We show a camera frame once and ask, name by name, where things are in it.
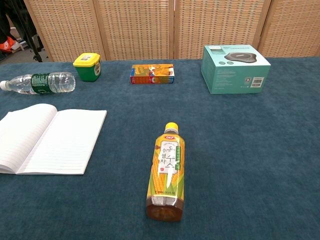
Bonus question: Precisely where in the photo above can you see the orange snack carton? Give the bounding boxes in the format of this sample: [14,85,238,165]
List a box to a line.
[129,63,176,85]

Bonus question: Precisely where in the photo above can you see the blue table cloth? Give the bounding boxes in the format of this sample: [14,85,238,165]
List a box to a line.
[0,56,320,240]

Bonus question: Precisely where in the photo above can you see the teal speaker box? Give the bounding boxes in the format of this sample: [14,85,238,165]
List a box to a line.
[200,44,272,95]

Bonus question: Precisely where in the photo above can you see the woven wooden folding screen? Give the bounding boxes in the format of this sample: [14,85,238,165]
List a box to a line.
[23,0,320,63]

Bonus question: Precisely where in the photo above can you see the yellow corn tea bottle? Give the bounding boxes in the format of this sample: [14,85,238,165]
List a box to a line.
[145,122,186,223]

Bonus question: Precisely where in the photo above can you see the white lined notebook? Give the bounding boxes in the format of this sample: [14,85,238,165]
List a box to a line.
[0,103,108,176]

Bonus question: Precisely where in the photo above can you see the black tripod stand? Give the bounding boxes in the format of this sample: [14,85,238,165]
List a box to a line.
[0,0,46,63]

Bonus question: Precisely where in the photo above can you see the green tub yellow lid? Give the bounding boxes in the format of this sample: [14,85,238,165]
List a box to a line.
[72,52,102,83]

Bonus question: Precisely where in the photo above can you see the clear water bottle green label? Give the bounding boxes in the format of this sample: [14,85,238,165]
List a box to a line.
[0,71,76,95]

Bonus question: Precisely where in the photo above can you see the orange and white bag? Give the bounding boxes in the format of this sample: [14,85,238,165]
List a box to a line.
[0,36,20,53]

